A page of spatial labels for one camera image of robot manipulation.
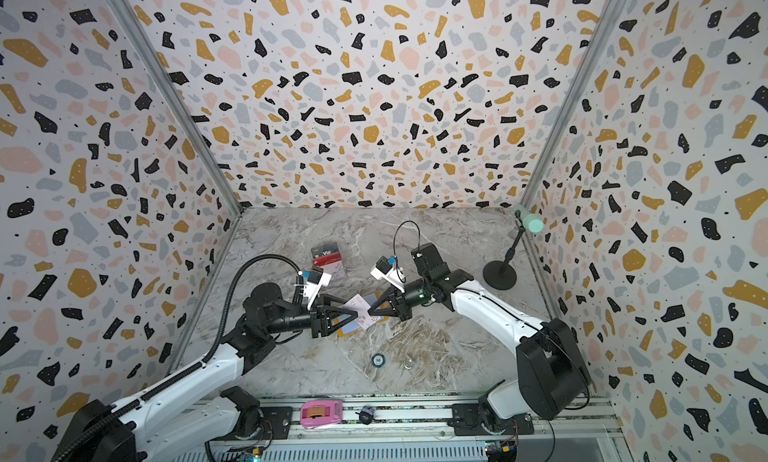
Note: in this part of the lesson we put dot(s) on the small black knob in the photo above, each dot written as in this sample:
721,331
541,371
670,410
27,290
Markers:
366,415

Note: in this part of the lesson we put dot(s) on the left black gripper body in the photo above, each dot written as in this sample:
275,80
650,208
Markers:
293,322

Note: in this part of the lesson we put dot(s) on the clear acrylic card box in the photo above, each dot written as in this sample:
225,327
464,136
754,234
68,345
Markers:
327,256

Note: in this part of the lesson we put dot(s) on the right circuit board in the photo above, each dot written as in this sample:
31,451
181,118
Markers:
501,451

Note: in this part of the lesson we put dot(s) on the black microphone stand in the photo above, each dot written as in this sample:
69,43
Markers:
500,274

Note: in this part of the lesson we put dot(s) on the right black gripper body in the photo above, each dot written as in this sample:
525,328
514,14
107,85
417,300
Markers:
398,300

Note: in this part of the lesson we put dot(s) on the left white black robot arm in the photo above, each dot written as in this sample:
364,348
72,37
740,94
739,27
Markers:
201,401

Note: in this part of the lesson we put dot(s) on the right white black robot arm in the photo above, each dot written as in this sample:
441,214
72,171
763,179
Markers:
551,371

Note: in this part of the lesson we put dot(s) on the green circuit board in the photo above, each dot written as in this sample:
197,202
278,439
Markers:
251,455

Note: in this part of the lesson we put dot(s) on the pink tape dispenser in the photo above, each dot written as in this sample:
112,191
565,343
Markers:
321,413

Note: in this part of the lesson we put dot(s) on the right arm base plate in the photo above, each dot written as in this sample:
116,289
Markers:
475,419

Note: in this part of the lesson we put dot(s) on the yellow leather card holder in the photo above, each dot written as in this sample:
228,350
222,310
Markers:
348,327

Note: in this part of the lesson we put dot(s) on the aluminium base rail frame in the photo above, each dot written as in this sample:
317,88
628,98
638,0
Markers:
416,425

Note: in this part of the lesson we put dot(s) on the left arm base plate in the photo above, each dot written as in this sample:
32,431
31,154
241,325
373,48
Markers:
262,424

